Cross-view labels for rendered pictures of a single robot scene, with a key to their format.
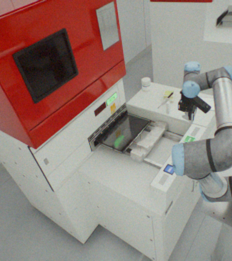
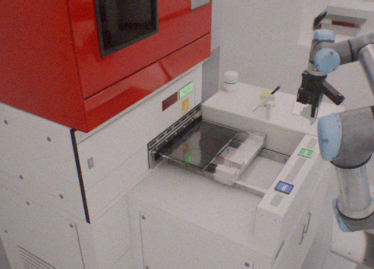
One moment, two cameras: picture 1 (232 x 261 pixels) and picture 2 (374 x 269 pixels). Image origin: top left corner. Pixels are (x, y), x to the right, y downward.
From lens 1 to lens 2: 41 cm
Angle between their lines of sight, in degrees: 13
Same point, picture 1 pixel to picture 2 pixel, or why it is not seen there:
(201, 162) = (366, 132)
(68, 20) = not seen: outside the picture
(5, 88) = (72, 20)
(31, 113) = (94, 71)
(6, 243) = not seen: outside the picture
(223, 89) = not seen: outside the picture
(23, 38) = not seen: outside the picture
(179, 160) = (333, 132)
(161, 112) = (258, 118)
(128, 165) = (210, 190)
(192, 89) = (331, 59)
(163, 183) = (277, 204)
